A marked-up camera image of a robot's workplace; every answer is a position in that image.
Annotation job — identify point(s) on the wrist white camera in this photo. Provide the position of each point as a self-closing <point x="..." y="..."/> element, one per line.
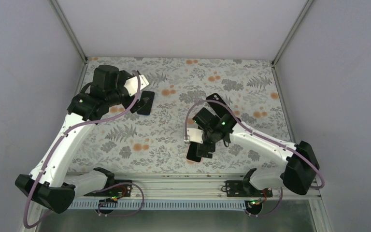
<point x="193" y="135"/>
<point x="131" y="85"/>

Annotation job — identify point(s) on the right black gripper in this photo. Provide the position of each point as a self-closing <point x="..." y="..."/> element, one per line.
<point x="200" y="152"/>

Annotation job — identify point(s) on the floral patterned table mat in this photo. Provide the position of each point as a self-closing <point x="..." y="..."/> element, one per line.
<point x="154" y="143"/>

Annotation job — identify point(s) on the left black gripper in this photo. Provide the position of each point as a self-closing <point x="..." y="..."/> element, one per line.
<point x="137" y="106"/>

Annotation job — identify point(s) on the aluminium mounting rail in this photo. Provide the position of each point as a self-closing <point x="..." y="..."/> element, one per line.
<point x="198" y="186"/>

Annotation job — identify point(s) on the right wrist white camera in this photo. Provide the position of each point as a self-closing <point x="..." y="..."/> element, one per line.
<point x="193" y="135"/>

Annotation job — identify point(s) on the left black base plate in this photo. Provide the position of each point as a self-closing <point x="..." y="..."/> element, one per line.
<point x="123" y="190"/>

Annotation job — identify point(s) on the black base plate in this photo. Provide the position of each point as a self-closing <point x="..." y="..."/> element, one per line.
<point x="123" y="190"/>
<point x="237" y="188"/>

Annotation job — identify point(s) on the black phone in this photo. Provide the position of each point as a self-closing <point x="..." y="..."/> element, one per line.
<point x="147" y="99"/>

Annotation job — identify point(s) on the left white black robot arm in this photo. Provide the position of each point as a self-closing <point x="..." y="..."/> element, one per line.
<point x="47" y="183"/>

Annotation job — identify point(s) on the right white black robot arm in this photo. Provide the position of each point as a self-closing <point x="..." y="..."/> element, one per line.
<point x="290" y="165"/>

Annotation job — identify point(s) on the black phone case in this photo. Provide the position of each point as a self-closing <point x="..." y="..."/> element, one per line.
<point x="220" y="105"/>

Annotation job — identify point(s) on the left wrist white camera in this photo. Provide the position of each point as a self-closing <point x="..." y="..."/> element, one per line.
<point x="131" y="85"/>

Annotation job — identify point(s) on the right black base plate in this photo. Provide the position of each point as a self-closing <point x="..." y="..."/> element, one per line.
<point x="237" y="188"/>

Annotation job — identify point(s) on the slotted grey cable duct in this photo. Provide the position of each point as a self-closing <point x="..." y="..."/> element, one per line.
<point x="232" y="205"/>

